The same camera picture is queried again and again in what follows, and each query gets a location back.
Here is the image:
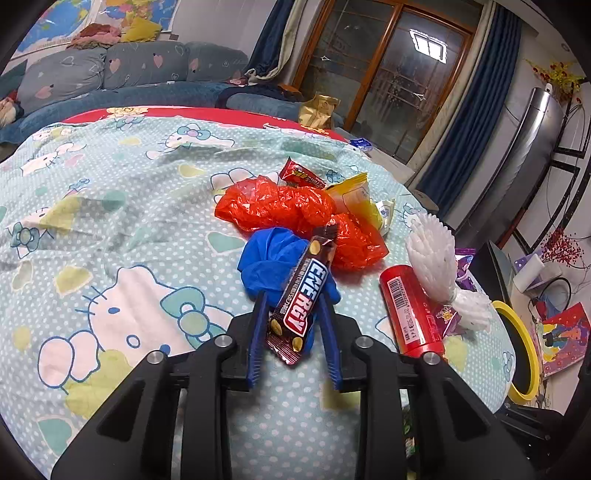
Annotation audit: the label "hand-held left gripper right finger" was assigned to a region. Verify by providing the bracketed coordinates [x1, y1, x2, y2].
[316, 291, 541, 480]

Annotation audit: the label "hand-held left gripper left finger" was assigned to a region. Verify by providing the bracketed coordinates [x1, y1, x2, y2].
[51, 291, 271, 480]

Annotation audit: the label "brown chocolate bar wrapper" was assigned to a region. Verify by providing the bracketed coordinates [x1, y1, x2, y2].
[264, 222, 340, 367]

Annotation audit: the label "blue rubber glove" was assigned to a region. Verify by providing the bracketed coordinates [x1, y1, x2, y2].
[239, 227, 342, 356]

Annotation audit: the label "purple snack wrapper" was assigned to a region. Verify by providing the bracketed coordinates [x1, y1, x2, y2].
[431, 248, 478, 337]

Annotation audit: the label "yellow snack packet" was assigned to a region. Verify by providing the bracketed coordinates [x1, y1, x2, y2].
[323, 172, 386, 236]

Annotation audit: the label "yellow rimmed black bin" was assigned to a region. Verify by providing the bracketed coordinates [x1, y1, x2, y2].
[492, 300, 542, 406]

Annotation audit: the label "red cylindrical can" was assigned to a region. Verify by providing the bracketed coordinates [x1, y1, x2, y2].
[379, 264, 446, 360]

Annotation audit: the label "orange plastic bag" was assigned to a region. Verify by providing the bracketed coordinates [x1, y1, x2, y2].
[215, 175, 389, 272]

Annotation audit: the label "white cotton swabs bundle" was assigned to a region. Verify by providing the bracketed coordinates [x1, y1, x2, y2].
[405, 213, 495, 333]

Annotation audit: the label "small white packet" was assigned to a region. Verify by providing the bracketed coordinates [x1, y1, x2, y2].
[375, 198, 397, 232]

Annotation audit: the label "red snack wrapper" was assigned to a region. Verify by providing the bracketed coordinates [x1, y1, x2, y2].
[278, 157, 328, 190]

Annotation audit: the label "cartoon cat printed blanket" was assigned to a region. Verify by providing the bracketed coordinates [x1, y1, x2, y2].
[0, 106, 517, 480]

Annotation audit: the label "gold paper bag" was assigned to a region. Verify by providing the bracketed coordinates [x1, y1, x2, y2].
[298, 92, 340, 131]

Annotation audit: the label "colourful figure painting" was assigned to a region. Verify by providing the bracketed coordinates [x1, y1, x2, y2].
[536, 302, 591, 379]

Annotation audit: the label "red berry branches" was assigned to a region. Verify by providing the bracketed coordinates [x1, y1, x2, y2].
[538, 228, 583, 268]

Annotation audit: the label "wooden framed glass door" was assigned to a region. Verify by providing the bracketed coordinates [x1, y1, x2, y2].
[293, 0, 476, 162]

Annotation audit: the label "plain blue curtain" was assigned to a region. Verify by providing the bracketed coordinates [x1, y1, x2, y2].
[416, 4, 522, 217]

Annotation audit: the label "grey standing air conditioner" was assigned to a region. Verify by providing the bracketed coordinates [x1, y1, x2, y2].
[455, 87, 566, 250]

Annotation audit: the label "blue curtain with beige lining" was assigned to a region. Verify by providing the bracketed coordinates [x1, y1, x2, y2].
[247, 0, 324, 86]

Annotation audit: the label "blue heart patterned sofa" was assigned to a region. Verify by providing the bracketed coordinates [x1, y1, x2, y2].
[0, 41, 345, 148]

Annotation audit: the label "yellow cushion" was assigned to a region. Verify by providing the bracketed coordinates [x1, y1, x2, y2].
[120, 17, 163, 43]

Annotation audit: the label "stuffed toy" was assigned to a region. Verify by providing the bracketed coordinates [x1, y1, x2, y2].
[0, 98, 24, 127]

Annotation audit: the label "pile of clothes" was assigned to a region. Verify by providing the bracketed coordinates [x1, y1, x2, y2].
[67, 23, 123, 51]

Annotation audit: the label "colourful map poster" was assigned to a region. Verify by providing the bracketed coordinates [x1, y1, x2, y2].
[105, 0, 181, 33]

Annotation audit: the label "yellow artificial flowers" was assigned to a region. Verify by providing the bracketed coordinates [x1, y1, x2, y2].
[526, 58, 585, 100]

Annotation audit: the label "blue world map poster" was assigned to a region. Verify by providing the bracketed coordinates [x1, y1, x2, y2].
[21, 0, 106, 54]

